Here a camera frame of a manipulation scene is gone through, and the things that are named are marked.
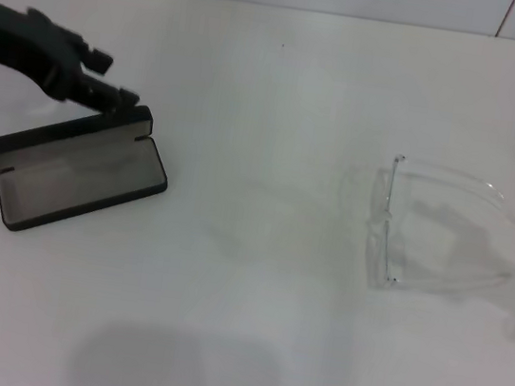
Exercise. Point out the black glasses case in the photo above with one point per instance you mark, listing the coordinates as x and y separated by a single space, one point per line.
72 176

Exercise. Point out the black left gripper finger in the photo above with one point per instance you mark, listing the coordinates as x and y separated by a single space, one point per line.
96 60
110 98

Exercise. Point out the clear white glasses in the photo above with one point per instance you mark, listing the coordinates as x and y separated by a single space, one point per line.
391 192

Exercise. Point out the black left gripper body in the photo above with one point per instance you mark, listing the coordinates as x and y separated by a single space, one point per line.
28 45

